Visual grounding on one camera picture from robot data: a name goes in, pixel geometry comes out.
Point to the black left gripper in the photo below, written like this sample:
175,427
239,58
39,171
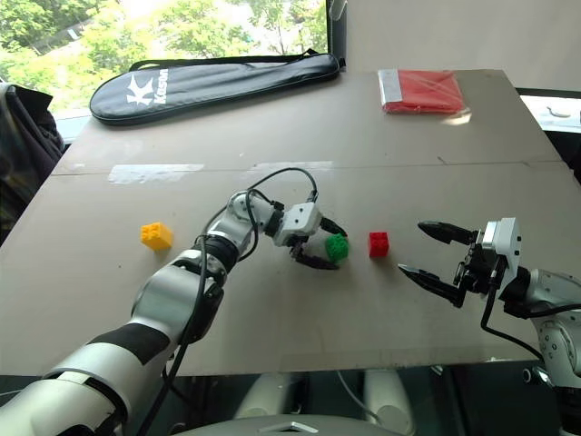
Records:
300,247

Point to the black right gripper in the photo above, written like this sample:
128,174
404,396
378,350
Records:
476,272

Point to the green toy brick cube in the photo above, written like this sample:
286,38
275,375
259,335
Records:
337,248

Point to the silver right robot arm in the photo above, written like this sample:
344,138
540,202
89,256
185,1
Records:
558,290

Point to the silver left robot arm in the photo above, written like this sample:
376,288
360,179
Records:
154,295

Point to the red toy brick cube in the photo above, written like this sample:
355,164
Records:
378,244

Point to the white rounded robot leg shell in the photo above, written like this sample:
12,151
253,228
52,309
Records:
388,399
261,395

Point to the red packet in clear plastic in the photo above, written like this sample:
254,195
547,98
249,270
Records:
431,91

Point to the yellow toy brick cube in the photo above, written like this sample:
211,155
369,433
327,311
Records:
157,236

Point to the grey robot torso top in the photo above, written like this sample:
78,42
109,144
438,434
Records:
290,428

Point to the black racket bag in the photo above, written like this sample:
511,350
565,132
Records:
204,86

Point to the dark jacket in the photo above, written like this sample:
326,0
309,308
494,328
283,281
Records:
27,136

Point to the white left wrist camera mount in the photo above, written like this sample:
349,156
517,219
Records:
299,220

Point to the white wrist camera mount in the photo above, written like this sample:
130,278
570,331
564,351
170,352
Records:
508,245
299,220

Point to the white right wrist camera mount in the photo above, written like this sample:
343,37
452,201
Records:
508,245

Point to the black window frame post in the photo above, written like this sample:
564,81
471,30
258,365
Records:
336,32

